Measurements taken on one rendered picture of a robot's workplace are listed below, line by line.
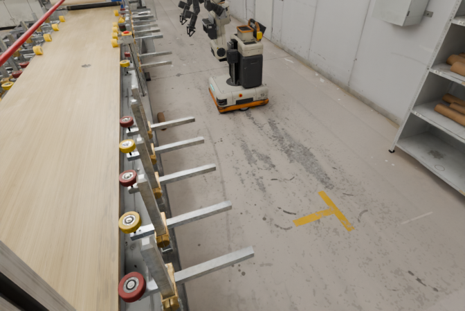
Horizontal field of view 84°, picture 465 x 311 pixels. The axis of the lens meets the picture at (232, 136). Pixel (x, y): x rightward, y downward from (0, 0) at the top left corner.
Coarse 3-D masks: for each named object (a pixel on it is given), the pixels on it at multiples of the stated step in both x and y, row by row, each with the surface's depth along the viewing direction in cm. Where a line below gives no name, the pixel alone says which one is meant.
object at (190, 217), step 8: (208, 208) 112; (216, 208) 112; (224, 208) 113; (176, 216) 110; (184, 216) 110; (192, 216) 110; (200, 216) 111; (208, 216) 113; (152, 224) 107; (168, 224) 107; (176, 224) 109; (136, 232) 104; (144, 232) 104; (152, 232) 106
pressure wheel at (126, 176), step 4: (124, 172) 120; (128, 172) 120; (132, 172) 120; (120, 176) 118; (124, 176) 118; (128, 176) 118; (132, 176) 118; (120, 180) 116; (124, 180) 116; (128, 180) 116; (132, 180) 116; (124, 184) 116; (128, 184) 116; (132, 184) 117
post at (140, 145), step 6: (138, 144) 104; (144, 144) 105; (138, 150) 106; (144, 150) 107; (144, 156) 108; (144, 162) 110; (150, 162) 111; (144, 168) 112; (150, 168) 113; (150, 174) 115; (150, 180) 117; (156, 180) 120; (156, 186) 120; (162, 198) 127
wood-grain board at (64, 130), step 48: (48, 48) 270; (96, 48) 265; (48, 96) 185; (96, 96) 182; (0, 144) 142; (48, 144) 140; (96, 144) 139; (0, 192) 114; (48, 192) 113; (96, 192) 112; (48, 240) 94; (96, 240) 94; (96, 288) 81
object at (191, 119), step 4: (192, 116) 171; (176, 120) 169; (180, 120) 169; (184, 120) 169; (188, 120) 169; (192, 120) 170; (156, 124) 166; (160, 124) 166; (164, 124) 166; (168, 124) 166; (172, 124) 167; (176, 124) 168; (180, 124) 169; (136, 128) 163; (152, 128) 164; (156, 128) 165; (160, 128) 166; (164, 128) 167; (128, 132) 160; (132, 132) 161; (136, 132) 162
